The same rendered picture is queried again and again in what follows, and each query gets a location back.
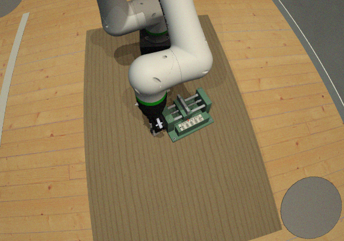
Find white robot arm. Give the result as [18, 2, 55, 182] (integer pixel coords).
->
[97, 0, 213, 114]

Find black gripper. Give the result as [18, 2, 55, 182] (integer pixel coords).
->
[142, 109, 164, 136]

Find green bench vise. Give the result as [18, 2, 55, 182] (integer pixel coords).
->
[160, 87, 214, 142]

